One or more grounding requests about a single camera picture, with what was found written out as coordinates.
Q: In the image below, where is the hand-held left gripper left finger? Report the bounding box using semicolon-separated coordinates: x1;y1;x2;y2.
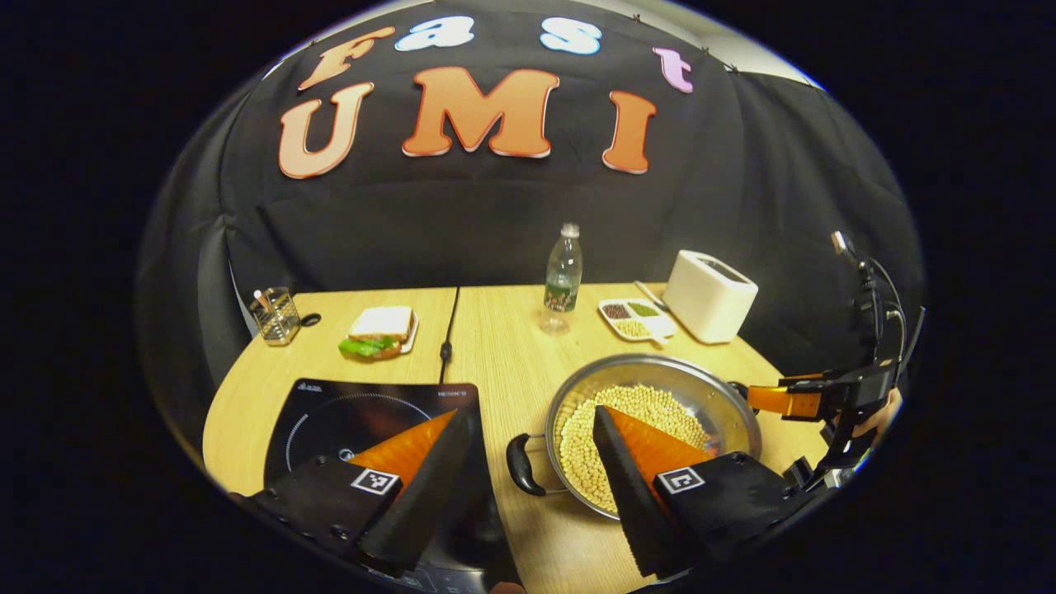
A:
231;406;483;578

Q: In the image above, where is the row of black cloth clips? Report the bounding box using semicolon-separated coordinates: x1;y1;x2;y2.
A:
631;12;739;73

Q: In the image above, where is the pile of yellow soybeans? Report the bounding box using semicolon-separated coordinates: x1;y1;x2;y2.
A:
559;384;710;514

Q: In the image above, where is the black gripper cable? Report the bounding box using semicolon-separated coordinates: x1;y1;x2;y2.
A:
829;231;926;372

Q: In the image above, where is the metal wire holder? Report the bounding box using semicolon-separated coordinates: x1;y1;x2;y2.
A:
250;286;302;347

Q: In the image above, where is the black induction cooktop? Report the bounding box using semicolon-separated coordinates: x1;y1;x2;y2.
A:
264;378;521;594

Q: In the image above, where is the black backdrop cloth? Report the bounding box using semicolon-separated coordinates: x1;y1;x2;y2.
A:
136;0;925;430

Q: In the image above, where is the clear plastic water bottle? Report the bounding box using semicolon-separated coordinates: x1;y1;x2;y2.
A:
540;223;584;335

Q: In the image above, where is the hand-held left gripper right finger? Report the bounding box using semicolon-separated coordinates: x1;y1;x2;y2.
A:
592;404;818;578

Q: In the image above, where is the white divided bean dish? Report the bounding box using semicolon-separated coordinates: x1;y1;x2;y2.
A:
598;298;677;343

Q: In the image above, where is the black power cable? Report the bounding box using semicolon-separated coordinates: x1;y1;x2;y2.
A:
439;287;460;384

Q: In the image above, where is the sandwich with lettuce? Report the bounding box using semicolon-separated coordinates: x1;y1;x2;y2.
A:
338;306;413;360

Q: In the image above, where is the steel pot with black handles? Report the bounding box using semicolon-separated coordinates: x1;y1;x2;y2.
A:
506;355;764;522

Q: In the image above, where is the white toaster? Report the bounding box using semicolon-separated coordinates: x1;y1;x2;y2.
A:
662;250;760;345

